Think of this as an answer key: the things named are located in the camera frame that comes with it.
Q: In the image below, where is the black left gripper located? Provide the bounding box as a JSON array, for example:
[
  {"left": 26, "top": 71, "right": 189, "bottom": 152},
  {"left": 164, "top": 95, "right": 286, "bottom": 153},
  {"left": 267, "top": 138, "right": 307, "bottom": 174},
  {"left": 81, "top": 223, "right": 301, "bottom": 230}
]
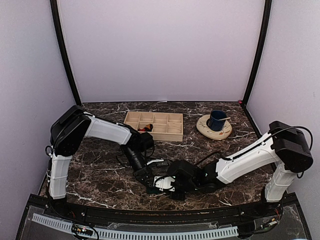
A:
[{"left": 122, "top": 146, "right": 155, "bottom": 191}]

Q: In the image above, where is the black red yellow argyle sock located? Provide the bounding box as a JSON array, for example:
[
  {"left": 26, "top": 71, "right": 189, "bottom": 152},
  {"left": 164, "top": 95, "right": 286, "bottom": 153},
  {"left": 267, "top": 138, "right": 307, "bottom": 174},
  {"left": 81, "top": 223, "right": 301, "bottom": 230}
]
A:
[{"left": 137, "top": 122, "right": 154, "bottom": 132}]

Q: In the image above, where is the wooden compartment tray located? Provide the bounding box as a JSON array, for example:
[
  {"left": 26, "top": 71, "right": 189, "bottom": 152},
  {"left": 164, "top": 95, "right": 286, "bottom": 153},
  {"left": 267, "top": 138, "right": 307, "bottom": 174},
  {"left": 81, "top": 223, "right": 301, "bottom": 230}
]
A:
[{"left": 123, "top": 111, "right": 184, "bottom": 142}]

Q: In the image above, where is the green christmas bear sock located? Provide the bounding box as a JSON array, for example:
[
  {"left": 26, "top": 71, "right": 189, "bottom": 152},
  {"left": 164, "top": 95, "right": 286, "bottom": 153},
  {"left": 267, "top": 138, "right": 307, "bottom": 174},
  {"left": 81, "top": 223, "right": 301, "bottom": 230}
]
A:
[{"left": 146, "top": 186, "right": 162, "bottom": 195}]

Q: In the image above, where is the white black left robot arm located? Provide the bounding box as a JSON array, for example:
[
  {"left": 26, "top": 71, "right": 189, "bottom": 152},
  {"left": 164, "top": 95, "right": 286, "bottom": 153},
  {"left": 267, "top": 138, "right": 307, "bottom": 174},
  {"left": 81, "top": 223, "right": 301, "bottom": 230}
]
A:
[{"left": 48, "top": 105, "right": 161, "bottom": 218}]

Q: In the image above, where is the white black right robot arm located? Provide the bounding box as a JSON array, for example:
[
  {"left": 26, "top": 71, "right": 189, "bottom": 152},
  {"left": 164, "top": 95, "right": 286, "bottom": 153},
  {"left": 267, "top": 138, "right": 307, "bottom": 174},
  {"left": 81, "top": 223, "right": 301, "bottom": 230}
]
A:
[{"left": 153, "top": 121, "right": 314, "bottom": 217}]

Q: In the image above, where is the cream saucer plate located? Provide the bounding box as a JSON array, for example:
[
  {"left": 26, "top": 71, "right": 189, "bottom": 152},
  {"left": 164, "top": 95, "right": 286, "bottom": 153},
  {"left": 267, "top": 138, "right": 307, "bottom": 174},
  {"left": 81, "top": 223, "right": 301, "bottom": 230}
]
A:
[{"left": 195, "top": 114, "right": 233, "bottom": 141}]

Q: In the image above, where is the dark blue mug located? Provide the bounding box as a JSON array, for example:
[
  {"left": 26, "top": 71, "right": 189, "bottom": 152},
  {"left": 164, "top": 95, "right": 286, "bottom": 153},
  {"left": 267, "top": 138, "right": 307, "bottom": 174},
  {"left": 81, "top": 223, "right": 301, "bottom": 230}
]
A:
[{"left": 206, "top": 110, "right": 227, "bottom": 132}]

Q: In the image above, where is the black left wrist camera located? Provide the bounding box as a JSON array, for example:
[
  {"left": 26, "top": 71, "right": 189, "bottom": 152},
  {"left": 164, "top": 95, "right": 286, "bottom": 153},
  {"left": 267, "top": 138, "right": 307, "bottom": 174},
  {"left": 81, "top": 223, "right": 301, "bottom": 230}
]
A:
[{"left": 139, "top": 132, "right": 154, "bottom": 152}]

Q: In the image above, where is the white slotted cable duct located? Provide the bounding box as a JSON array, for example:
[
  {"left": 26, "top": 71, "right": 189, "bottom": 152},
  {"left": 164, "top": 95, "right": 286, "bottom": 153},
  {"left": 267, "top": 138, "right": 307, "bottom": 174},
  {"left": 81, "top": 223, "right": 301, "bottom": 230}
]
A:
[{"left": 31, "top": 213, "right": 239, "bottom": 240}]

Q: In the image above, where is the black front table rail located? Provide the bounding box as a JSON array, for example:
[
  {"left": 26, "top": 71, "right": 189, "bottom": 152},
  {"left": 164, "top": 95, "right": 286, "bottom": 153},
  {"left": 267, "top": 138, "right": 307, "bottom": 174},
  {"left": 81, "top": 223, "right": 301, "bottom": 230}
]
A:
[{"left": 23, "top": 192, "right": 302, "bottom": 225}]

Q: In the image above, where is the black right frame post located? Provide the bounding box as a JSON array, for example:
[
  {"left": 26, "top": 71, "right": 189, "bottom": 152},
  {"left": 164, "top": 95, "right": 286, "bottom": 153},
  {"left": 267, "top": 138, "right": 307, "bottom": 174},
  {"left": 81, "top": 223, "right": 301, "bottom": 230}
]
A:
[{"left": 241, "top": 0, "right": 273, "bottom": 108}]

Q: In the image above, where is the black frame post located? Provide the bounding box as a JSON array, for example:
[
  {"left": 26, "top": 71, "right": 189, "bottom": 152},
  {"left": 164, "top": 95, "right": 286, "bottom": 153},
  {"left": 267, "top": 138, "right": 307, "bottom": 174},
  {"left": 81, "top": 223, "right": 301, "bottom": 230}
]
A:
[
  {"left": 49, "top": 0, "right": 82, "bottom": 106},
  {"left": 241, "top": 0, "right": 273, "bottom": 108}
]

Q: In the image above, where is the black left frame post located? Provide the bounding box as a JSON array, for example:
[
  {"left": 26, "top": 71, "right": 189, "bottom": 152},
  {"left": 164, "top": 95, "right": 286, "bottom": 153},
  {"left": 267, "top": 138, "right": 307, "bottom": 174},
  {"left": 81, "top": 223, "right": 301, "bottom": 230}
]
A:
[{"left": 49, "top": 0, "right": 82, "bottom": 106}]

